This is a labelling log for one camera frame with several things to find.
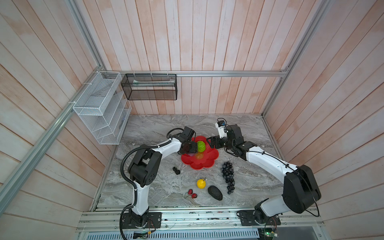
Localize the black mulberries pair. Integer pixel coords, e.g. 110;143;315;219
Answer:
173;167;181;175

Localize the black grape bunch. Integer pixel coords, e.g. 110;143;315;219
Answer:
221;161;235;195

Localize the green bumpy custard apple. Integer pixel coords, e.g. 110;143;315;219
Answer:
197;141;206;153

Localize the aluminium front rail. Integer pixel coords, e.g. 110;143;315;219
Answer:
76;207;325;233

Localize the aluminium right frame bar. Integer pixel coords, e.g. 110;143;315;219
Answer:
261;1;334;120

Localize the aluminium frame bar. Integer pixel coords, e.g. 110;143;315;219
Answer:
118;70;288;78
0;0;104;215
261;1;334;120

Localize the red cherries pair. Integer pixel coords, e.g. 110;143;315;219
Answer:
184;189;198;199

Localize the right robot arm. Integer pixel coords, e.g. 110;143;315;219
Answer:
207;119;322;225

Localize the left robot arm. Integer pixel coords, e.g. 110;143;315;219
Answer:
120;127;198;217

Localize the black corrugated cable conduit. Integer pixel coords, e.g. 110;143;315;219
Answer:
119;127;185;240

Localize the red flower-shaped fruit bowl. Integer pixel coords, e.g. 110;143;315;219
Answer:
181;136;219;170

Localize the yellow lemon fruit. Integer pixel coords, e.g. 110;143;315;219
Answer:
197;179;207;189

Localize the aluminium back frame bar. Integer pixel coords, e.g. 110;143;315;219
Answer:
118;70;288;78

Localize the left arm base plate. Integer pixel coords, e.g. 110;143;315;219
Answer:
120;211;162;230

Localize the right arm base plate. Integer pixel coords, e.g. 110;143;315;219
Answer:
237;210;281;226

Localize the green circuit board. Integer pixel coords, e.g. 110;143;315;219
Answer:
133;231;152;240

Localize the black wire mesh basket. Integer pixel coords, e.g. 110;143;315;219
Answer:
121;73;178;101

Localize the aluminium left frame bar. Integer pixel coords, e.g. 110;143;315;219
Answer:
0;0;104;215

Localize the dark avocado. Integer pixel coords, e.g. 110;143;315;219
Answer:
208;186;223;201

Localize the white wire mesh shelf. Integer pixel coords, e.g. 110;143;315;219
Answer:
73;71;132;145

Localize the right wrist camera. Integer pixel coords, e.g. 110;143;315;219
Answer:
215;118;227;139

